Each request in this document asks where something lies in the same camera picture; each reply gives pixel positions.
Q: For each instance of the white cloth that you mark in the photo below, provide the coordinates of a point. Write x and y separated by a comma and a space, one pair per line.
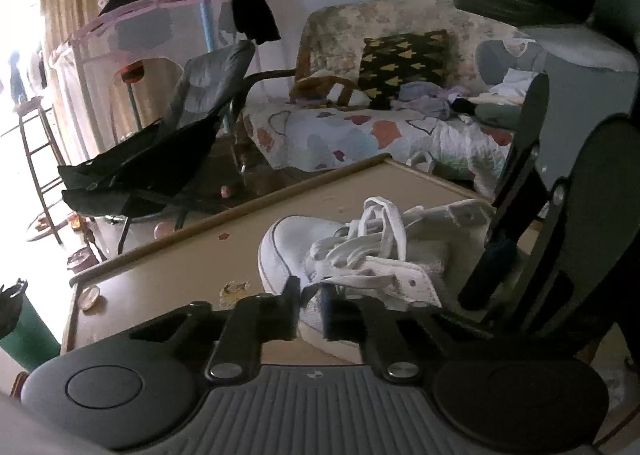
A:
515, 82

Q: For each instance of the pink plastic container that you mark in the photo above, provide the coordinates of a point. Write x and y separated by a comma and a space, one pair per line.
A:
84, 259

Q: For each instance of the yellow cartoon sticker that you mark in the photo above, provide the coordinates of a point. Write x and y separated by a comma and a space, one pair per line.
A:
235, 292

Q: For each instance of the wooden ladder stool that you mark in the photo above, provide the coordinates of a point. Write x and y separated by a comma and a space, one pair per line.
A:
30, 135

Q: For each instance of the red round toy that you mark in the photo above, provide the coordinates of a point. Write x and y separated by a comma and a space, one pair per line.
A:
132, 74

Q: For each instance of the black gold tree pillow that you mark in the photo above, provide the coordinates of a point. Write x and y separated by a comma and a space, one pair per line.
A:
400, 65

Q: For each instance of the lavender clothes pile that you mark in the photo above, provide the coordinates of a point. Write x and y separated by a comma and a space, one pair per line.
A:
425, 95

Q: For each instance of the grey slipper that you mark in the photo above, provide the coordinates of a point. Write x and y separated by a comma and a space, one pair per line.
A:
492, 57

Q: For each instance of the green bin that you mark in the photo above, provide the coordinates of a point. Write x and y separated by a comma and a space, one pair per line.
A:
30, 335

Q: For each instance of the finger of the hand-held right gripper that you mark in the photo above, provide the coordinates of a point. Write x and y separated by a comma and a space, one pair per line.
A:
545, 255
495, 265

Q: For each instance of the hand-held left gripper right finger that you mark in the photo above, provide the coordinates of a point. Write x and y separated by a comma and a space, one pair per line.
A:
327, 310

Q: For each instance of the brown striped bag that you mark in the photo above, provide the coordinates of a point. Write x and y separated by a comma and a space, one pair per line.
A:
310, 85

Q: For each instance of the black hanging cloth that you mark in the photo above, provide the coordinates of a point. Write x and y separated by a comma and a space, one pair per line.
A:
252, 15

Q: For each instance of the black sock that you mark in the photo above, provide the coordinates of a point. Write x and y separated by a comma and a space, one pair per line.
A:
465, 105

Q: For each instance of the pink ball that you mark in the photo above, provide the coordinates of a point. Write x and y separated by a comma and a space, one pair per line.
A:
162, 230

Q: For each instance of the floral sofa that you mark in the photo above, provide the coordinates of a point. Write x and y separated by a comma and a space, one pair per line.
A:
340, 25

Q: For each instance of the heart patchwork quilt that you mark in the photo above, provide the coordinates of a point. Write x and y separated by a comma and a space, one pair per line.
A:
350, 135

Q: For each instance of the pink mesh play tent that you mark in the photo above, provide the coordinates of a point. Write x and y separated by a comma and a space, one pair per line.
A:
100, 65

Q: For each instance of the grey green cloth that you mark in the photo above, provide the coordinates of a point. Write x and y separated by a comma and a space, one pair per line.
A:
500, 115

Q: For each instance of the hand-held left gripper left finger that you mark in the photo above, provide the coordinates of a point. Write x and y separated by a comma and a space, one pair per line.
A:
292, 305

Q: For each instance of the black folding chair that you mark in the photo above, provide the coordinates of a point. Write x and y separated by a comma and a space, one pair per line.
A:
150, 155

